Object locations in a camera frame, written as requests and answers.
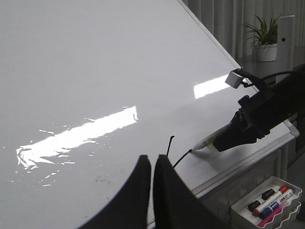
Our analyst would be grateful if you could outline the black cable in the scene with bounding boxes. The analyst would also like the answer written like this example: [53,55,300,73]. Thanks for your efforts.
[234,68,305,90]

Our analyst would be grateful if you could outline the white post with hole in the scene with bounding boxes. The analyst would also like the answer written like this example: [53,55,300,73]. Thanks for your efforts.
[276,15,295,72]

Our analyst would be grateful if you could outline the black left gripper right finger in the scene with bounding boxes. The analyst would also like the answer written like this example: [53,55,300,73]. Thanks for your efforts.
[152,155,229,229]

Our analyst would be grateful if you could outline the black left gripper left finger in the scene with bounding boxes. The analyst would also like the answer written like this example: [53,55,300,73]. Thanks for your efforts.
[80,155,151,229]

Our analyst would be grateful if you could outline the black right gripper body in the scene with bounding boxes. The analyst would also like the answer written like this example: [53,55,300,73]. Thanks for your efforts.
[232,88,290,139]

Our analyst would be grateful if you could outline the white taped whiteboard marker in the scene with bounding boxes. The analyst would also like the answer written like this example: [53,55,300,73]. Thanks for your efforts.
[188,125,229,153]

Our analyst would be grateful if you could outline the red capped white marker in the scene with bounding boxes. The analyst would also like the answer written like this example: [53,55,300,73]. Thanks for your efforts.
[252,186,288,217]

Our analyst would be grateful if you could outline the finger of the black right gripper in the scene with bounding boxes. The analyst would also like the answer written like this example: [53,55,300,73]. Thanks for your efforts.
[213,124,257,152]

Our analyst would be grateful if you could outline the white plant pot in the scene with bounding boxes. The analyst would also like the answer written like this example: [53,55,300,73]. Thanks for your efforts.
[254,43,277,62]

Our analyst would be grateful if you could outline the blue capped marker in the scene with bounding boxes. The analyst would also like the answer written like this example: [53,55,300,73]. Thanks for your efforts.
[259,188,295,219]

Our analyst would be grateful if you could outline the white whiteboard with frame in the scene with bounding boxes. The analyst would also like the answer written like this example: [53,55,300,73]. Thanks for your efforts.
[0,0,296,229]

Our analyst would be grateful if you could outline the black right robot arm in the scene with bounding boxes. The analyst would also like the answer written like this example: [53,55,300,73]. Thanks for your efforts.
[213,72,305,152]

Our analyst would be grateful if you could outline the pink highlighter marker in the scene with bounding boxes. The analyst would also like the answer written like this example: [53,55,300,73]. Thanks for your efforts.
[257,206,282,228]

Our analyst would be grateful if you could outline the green potted plant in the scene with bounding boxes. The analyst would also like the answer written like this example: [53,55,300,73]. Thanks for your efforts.
[242,15,279,48]

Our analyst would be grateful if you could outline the white plastic marker tray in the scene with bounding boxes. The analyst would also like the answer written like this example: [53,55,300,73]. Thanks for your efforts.
[231,176,302,229]

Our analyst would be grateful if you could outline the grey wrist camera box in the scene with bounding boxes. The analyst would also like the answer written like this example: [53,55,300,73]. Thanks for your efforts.
[225,71,243,89]

